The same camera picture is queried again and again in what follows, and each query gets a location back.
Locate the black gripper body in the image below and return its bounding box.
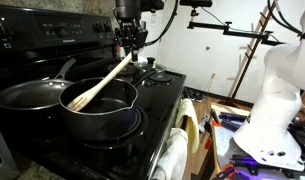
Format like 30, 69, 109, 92
115, 0, 142, 24

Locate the slotted wooden spoon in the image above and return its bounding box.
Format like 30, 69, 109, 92
66, 51, 135, 113

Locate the black saucepan pot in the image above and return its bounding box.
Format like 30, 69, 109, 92
58, 68, 158, 141

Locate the black frying pan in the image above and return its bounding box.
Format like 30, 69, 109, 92
0, 57, 77, 111

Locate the small condiment bottle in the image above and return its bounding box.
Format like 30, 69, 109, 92
112, 44, 123, 61

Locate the glass lid with black knob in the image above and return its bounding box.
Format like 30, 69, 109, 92
133, 56, 167, 74

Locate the black electric stove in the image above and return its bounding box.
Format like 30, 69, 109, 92
0, 3, 188, 180

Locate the pair of dark shoes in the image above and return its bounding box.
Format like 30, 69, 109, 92
185, 89, 207, 103

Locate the pale yellow hanging towel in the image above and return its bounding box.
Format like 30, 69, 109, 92
175, 98, 200, 154

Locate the wooden ladder stand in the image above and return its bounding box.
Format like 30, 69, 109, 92
226, 0, 280, 101

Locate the orange black clamp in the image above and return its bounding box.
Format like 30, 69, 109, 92
212, 163, 238, 180
210, 108, 224, 128

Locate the white hanging towel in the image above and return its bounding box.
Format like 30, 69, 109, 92
151, 127, 190, 180

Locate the robot mounting table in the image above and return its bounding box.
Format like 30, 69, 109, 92
211, 111, 305, 180

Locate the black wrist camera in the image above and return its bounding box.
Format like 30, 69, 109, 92
140, 0, 165, 12

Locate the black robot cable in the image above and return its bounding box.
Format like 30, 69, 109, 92
143, 0, 180, 48

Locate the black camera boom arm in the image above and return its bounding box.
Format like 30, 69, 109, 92
179, 0, 286, 46

